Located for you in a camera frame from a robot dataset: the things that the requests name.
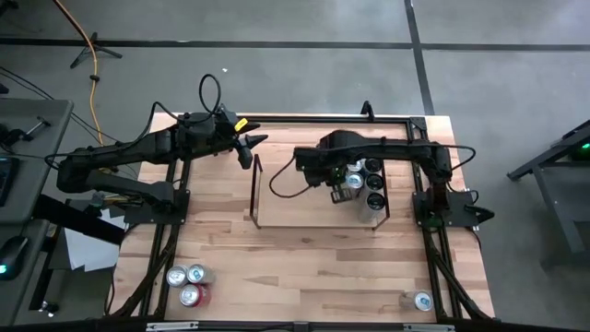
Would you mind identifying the black aluminium rig frame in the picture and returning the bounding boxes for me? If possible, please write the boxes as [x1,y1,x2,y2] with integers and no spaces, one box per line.
[105,113,497,324]

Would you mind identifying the yellow extension cable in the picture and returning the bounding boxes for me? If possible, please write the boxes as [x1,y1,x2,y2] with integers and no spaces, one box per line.
[53,0,108,156]

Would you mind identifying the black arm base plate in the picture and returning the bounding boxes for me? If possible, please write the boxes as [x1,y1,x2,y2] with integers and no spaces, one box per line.
[412,190,480,228]
[123,189,191,226]

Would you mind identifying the black metal cart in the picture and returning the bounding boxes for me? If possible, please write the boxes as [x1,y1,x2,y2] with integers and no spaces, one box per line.
[506,118,590,268]

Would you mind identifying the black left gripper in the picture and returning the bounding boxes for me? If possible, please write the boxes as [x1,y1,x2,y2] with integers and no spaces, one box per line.
[207,109,269,170]

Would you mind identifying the black keyboard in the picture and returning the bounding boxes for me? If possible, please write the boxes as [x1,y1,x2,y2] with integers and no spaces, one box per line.
[0,156,20,207]

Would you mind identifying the grey side desk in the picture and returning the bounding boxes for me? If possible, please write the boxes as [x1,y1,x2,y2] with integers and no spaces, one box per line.
[0,99,75,324]

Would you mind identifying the clear tray with dark frame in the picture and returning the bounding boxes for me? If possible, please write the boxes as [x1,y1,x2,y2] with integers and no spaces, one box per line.
[248,153,392,231]

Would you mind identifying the white paper sheets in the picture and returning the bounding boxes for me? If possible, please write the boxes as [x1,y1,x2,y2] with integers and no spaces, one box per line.
[64,209,128,273]

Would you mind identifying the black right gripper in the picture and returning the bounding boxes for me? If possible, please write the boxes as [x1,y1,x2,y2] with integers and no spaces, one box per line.
[294,148,354,205]

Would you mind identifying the black desk clamp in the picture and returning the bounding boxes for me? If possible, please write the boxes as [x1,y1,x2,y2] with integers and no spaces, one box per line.
[0,115,52,148]

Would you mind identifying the black computer mouse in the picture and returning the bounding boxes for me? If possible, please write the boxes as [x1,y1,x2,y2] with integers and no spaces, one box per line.
[0,235,29,281]

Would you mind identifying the pink red can silver lid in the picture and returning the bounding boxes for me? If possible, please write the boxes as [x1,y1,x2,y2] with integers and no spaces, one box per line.
[165,265,190,290]

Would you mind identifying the red beverage can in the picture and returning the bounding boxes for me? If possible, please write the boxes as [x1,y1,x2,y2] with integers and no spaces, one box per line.
[178,283,213,309]

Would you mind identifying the black tripod stand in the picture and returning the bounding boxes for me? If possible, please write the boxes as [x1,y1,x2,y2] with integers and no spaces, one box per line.
[69,31,124,69]

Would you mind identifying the silver metal bracket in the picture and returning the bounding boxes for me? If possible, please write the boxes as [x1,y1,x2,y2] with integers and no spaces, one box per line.
[403,323,456,332]
[146,321,200,332]

